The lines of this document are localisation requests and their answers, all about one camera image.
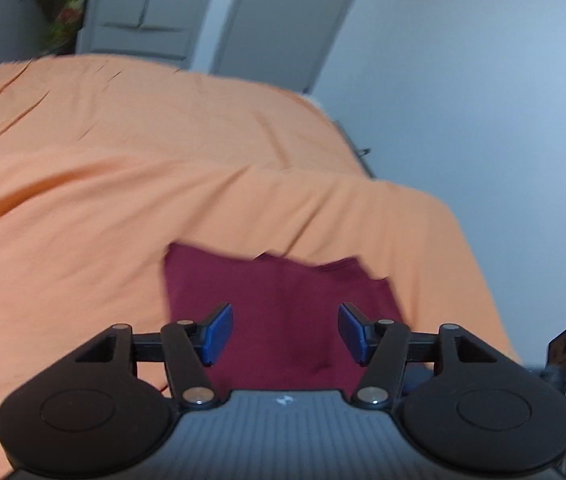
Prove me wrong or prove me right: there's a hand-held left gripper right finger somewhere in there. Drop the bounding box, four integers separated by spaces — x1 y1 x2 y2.
338 302 496 409

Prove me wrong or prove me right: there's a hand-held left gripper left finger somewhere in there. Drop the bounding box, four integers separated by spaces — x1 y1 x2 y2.
75 302 235 409

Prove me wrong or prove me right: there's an orange bed blanket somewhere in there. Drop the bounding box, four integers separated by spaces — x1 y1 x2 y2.
0 55 524 480

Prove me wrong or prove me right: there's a grey room door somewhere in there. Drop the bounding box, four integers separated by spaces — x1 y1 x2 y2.
210 0 376 97

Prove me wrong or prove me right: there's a maroon knit shirt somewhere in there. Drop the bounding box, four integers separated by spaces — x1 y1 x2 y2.
163 242 408 396

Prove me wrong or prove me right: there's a colourful patterned cloth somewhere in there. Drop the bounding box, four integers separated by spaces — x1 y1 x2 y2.
38 0 88 57

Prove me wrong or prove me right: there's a grey wardrobe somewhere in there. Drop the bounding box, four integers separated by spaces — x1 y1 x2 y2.
0 0 226 68

